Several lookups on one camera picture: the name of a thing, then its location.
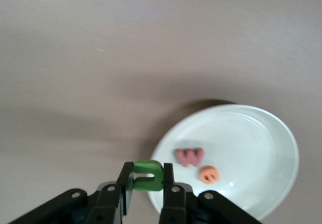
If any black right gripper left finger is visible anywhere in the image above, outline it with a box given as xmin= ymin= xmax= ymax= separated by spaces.
xmin=10 ymin=161 xmax=134 ymax=224

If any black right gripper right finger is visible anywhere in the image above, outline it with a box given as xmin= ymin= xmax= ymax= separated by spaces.
xmin=158 ymin=162 xmax=262 ymax=224

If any green foam letter u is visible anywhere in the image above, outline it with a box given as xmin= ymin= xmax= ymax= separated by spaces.
xmin=132 ymin=160 xmax=165 ymax=192

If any orange foam letter e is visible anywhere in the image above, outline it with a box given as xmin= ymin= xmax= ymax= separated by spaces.
xmin=198 ymin=165 xmax=220 ymax=184

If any pink foam letter w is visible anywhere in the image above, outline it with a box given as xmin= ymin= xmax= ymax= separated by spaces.
xmin=175 ymin=147 xmax=204 ymax=169

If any beige plastic plate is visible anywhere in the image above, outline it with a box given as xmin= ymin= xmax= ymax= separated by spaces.
xmin=147 ymin=104 xmax=300 ymax=221

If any brown table cover mat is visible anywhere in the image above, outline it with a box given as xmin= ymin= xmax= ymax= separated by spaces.
xmin=0 ymin=0 xmax=322 ymax=224

